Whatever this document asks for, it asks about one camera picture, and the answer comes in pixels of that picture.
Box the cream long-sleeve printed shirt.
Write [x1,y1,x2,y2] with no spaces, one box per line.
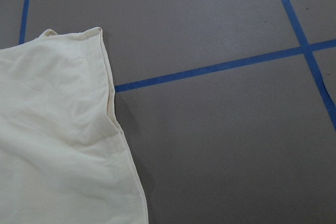
[1,27,149,223]

